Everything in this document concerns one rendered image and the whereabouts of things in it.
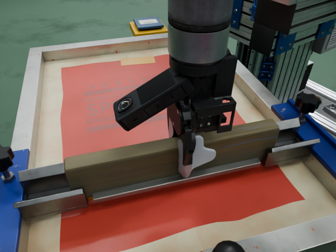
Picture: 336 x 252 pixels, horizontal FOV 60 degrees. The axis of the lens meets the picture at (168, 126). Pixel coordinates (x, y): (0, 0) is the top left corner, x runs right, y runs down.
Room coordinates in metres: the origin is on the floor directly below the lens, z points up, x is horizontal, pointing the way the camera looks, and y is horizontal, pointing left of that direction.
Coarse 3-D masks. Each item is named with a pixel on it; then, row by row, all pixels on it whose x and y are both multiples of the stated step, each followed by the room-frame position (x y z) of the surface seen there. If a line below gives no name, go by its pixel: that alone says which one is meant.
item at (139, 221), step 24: (72, 72) 0.75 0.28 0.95; (96, 72) 0.75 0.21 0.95; (120, 72) 0.75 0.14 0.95; (72, 96) 0.63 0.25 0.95; (72, 120) 0.53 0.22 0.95; (72, 144) 0.45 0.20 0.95; (96, 144) 0.45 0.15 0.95; (120, 144) 0.45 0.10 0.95; (144, 192) 0.32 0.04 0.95; (168, 192) 0.32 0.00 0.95; (72, 216) 0.27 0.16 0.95; (96, 216) 0.27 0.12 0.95; (120, 216) 0.27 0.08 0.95; (144, 216) 0.27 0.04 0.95; (168, 216) 0.27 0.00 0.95; (72, 240) 0.23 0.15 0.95; (96, 240) 0.23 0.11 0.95; (120, 240) 0.23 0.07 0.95; (144, 240) 0.23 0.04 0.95
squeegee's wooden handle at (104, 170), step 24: (264, 120) 0.40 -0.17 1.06; (144, 144) 0.34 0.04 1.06; (168, 144) 0.34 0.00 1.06; (216, 144) 0.35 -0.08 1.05; (240, 144) 0.36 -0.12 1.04; (264, 144) 0.37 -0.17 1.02; (72, 168) 0.29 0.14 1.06; (96, 168) 0.29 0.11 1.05; (120, 168) 0.30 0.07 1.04; (144, 168) 0.31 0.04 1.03; (168, 168) 0.33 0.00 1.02
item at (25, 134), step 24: (48, 48) 0.84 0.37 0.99; (72, 48) 0.84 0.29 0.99; (96, 48) 0.86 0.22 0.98; (120, 48) 0.88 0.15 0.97; (144, 48) 0.90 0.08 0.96; (240, 72) 0.69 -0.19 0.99; (24, 96) 0.58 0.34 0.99; (264, 96) 0.58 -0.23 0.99; (24, 120) 0.48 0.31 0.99; (24, 144) 0.41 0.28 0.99; (312, 168) 0.37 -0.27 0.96; (24, 240) 0.22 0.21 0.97; (240, 240) 0.21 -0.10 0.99; (264, 240) 0.21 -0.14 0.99; (288, 240) 0.21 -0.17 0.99; (312, 240) 0.21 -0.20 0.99
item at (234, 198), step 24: (144, 72) 0.75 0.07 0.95; (240, 120) 0.53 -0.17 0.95; (264, 168) 0.38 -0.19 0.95; (192, 192) 0.32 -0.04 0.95; (216, 192) 0.32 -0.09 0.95; (240, 192) 0.32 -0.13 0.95; (264, 192) 0.32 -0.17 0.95; (288, 192) 0.32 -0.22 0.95; (192, 216) 0.27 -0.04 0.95; (216, 216) 0.27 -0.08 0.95; (240, 216) 0.27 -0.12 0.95
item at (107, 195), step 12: (216, 168) 0.34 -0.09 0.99; (228, 168) 0.34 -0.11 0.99; (240, 168) 0.35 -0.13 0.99; (156, 180) 0.32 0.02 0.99; (168, 180) 0.32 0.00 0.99; (180, 180) 0.32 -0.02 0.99; (192, 180) 0.32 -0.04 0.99; (96, 192) 0.29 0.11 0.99; (108, 192) 0.29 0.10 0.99; (120, 192) 0.29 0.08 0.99; (132, 192) 0.30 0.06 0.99
